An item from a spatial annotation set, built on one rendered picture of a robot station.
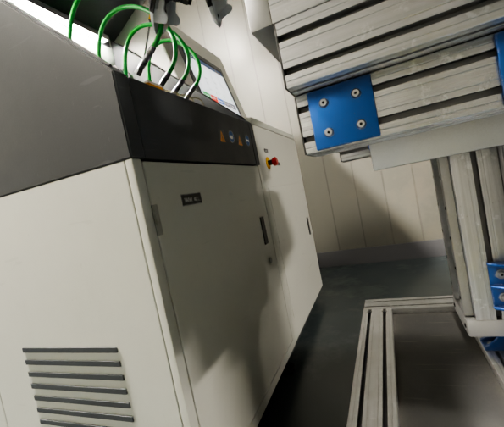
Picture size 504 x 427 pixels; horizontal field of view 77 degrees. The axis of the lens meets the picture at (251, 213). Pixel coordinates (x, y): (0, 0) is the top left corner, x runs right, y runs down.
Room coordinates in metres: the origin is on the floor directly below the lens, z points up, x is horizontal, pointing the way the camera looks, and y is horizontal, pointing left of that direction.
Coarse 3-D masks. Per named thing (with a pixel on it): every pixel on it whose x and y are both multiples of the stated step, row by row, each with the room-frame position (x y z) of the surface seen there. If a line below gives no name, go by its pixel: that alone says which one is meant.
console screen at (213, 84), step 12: (180, 48) 1.50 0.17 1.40; (192, 60) 1.57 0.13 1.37; (204, 60) 1.72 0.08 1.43; (192, 72) 1.50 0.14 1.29; (204, 72) 1.64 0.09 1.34; (216, 72) 1.81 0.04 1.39; (204, 84) 1.57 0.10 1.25; (216, 84) 1.72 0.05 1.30; (216, 96) 1.64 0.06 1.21; (228, 96) 1.82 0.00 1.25
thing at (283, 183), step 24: (144, 48) 1.39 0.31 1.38; (168, 48) 1.38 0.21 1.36; (192, 48) 1.65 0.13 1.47; (264, 144) 1.33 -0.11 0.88; (288, 144) 1.72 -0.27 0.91; (264, 168) 1.28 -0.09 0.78; (288, 168) 1.63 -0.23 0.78; (288, 192) 1.53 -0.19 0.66; (288, 216) 1.46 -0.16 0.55; (288, 240) 1.39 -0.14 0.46; (312, 240) 1.82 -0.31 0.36; (288, 264) 1.33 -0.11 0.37; (312, 264) 1.72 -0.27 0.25; (288, 288) 1.27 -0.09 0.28; (312, 288) 1.63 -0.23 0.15
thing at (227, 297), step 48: (192, 192) 0.75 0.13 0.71; (240, 192) 1.01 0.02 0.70; (192, 240) 0.71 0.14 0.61; (240, 240) 0.94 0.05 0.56; (192, 288) 0.68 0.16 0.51; (240, 288) 0.88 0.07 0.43; (192, 336) 0.65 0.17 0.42; (240, 336) 0.83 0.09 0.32; (288, 336) 1.17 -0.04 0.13; (192, 384) 0.62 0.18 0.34; (240, 384) 0.78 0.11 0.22
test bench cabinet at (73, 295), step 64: (64, 192) 0.66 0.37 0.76; (128, 192) 0.60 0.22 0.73; (0, 256) 0.75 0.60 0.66; (64, 256) 0.67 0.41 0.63; (128, 256) 0.61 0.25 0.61; (0, 320) 0.78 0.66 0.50; (64, 320) 0.69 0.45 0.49; (128, 320) 0.62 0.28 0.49; (0, 384) 0.80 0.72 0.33; (64, 384) 0.71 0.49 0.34; (128, 384) 0.64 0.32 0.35
